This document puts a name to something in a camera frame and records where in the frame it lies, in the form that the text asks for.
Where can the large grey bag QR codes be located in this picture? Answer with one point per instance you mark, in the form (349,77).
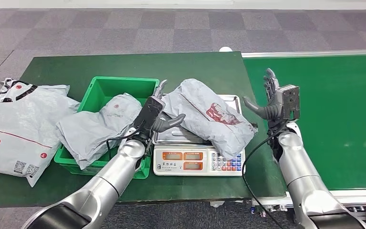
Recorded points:
(18,126)

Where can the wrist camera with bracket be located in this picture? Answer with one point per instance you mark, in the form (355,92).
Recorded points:
(148,113)
(288,98)

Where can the white table foot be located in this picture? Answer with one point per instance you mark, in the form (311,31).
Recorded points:
(216,204)

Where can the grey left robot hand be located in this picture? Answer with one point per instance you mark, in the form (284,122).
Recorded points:
(167,124)

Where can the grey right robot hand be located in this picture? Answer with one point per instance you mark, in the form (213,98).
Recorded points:
(269,112)

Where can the grey parcel bag small red dot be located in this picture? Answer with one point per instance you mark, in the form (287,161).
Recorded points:
(88,136)

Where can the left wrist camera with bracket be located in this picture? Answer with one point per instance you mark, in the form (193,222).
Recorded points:
(148,113)

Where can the green plastic crate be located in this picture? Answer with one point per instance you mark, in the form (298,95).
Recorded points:
(119,87)

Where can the green conveyor belt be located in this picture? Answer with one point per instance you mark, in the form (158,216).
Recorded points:
(337,94)

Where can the grey parcel bag red picture print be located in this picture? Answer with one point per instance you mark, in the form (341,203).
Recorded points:
(202,117)

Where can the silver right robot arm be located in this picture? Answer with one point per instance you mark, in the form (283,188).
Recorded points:
(299,177)

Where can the white scale with steel tray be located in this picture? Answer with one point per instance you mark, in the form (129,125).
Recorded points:
(183,158)

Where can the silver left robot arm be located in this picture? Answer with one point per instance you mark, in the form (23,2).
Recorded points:
(107,183)

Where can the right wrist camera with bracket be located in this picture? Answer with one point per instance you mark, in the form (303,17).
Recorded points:
(288,98)

